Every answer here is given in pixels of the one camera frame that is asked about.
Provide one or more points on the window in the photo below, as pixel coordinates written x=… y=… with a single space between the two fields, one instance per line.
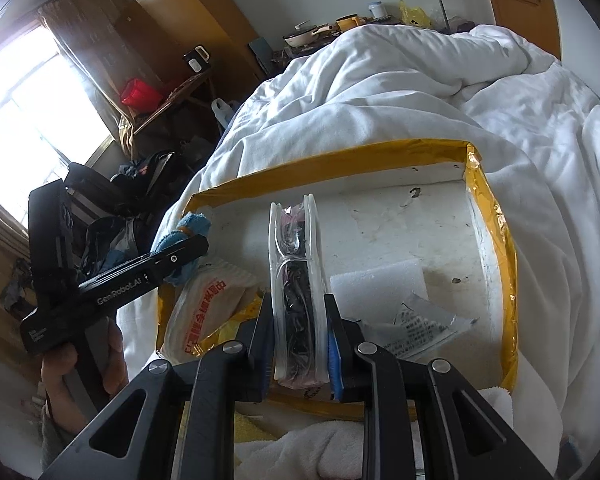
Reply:
x=25 y=110

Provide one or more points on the yellow cloth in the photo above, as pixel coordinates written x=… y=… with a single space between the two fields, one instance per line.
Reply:
x=252 y=427

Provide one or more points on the black kettle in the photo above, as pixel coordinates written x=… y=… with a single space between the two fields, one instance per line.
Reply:
x=196 y=60

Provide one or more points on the dark clothes pile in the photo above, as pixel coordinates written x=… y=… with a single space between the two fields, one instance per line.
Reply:
x=110 y=245

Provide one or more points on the white plastic jug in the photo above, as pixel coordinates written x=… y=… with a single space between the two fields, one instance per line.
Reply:
x=224 y=112

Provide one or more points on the white pillow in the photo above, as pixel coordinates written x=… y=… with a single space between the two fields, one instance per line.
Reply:
x=305 y=452

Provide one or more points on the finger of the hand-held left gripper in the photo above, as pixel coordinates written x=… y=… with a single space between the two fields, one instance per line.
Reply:
x=180 y=260

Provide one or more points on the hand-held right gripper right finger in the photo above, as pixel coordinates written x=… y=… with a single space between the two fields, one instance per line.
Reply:
x=335 y=365

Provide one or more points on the black suitcase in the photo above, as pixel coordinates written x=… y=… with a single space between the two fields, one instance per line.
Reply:
x=90 y=185

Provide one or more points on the yellow plastic bag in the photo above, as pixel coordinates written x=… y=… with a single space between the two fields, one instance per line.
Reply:
x=415 y=16
x=390 y=230

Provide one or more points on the white quilt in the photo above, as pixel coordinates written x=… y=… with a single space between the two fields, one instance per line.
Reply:
x=380 y=100

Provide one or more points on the person's left hand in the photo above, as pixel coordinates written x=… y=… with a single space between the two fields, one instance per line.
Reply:
x=57 y=390

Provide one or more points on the red box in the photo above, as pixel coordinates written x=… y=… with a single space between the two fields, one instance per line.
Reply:
x=140 y=92

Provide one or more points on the wooden wardrobe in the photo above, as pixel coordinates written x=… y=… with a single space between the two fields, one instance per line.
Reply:
x=190 y=10

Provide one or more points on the wooden door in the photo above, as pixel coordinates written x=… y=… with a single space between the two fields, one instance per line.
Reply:
x=515 y=0

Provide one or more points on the white jar with blue lid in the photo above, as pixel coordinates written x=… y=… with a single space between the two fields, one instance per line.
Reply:
x=377 y=10

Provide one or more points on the wooden side table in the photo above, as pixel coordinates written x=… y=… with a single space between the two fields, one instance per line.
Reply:
x=175 y=92

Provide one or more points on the person's left forearm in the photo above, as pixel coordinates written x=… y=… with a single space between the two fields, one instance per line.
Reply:
x=60 y=450

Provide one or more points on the white foam sheet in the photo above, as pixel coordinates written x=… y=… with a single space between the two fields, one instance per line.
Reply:
x=375 y=285

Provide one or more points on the clear printed plastic bag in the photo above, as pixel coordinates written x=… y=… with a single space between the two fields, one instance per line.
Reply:
x=420 y=330

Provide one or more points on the yellow mug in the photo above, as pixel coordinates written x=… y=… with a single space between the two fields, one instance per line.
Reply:
x=349 y=22

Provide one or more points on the blue towel cloth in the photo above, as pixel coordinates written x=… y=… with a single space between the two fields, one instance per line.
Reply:
x=192 y=227

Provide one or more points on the dark grey board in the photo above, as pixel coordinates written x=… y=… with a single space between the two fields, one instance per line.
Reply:
x=262 y=57

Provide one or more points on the white pan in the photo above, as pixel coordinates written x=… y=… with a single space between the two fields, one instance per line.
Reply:
x=300 y=36

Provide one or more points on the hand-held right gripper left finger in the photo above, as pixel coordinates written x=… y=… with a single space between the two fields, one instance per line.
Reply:
x=266 y=370

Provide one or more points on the brown curtain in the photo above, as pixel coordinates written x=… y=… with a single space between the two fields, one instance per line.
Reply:
x=90 y=45

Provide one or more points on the white packet with red print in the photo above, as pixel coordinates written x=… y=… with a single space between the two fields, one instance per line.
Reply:
x=205 y=305

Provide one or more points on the thin black rod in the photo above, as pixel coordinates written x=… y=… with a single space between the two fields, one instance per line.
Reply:
x=440 y=0

